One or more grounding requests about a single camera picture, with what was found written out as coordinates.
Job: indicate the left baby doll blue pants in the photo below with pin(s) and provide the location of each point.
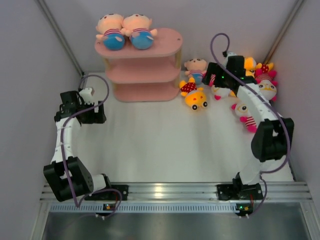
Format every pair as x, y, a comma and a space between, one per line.
109, 27

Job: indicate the aluminium mounting rail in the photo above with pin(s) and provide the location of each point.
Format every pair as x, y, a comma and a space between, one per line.
208, 191

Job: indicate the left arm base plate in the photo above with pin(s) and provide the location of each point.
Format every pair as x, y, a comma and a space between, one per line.
110, 195

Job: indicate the white plush yellow glasses front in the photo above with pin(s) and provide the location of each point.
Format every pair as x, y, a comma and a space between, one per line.
242, 111

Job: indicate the yellow plush red dotted dress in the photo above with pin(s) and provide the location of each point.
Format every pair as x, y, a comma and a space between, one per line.
194, 97

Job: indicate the pink three-tier shelf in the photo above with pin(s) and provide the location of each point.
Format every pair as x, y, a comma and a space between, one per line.
149, 75

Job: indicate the white plush yellow glasses right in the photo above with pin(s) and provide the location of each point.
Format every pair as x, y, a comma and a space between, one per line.
267, 84

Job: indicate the small baby doll on table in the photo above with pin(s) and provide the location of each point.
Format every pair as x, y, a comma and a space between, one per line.
196, 68

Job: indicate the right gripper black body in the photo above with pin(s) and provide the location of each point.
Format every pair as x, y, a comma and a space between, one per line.
221, 76

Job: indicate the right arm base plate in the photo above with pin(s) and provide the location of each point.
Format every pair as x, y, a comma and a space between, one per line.
228, 192

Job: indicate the right baby doll blue pants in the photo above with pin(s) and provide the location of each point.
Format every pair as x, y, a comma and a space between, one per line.
137, 28

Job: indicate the baby doll blue pants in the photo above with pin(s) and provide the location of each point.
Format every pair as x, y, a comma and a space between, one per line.
137, 28
109, 27

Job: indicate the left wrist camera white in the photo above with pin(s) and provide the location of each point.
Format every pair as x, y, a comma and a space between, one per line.
87, 95

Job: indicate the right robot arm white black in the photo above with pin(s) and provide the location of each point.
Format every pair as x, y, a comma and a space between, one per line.
273, 137

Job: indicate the perforated cable duct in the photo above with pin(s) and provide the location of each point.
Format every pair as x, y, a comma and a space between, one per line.
136, 207

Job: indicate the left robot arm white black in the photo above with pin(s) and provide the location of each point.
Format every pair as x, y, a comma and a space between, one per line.
66, 175

